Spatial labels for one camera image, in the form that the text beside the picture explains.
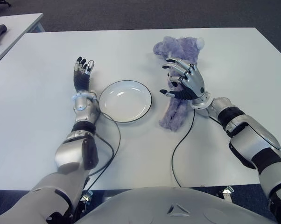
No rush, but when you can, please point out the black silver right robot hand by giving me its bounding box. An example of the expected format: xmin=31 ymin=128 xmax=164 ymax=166
xmin=159 ymin=57 xmax=211 ymax=101

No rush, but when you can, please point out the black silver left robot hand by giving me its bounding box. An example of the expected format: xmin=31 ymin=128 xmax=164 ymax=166
xmin=72 ymin=56 xmax=96 ymax=94

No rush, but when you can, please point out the purple plush bunny doll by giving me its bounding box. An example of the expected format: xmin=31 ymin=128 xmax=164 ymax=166
xmin=153 ymin=36 xmax=205 ymax=133

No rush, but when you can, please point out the white plate with black rim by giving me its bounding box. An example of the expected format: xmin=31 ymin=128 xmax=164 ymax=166
xmin=98 ymin=80 xmax=153 ymax=124

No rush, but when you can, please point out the white side table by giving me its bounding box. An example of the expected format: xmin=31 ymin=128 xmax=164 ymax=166
xmin=0 ymin=13 xmax=45 ymax=70

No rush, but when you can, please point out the metal table clamp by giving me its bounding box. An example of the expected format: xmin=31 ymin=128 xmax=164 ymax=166
xmin=81 ymin=190 xmax=94 ymax=203
xmin=221 ymin=186 xmax=235 ymax=203

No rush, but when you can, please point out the grey robot torso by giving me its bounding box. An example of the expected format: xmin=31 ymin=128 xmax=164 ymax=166
xmin=71 ymin=186 xmax=275 ymax=224

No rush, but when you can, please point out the thin black left wrist cable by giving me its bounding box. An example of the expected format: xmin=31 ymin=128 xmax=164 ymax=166
xmin=84 ymin=112 xmax=121 ymax=194

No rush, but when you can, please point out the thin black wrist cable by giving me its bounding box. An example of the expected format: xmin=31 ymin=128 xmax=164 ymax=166
xmin=84 ymin=112 xmax=121 ymax=194
xmin=171 ymin=109 xmax=197 ymax=187

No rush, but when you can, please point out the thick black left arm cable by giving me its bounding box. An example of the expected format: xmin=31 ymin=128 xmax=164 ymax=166
xmin=89 ymin=133 xmax=115 ymax=175

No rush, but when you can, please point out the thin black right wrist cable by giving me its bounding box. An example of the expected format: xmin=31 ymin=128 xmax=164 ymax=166
xmin=171 ymin=109 xmax=197 ymax=187

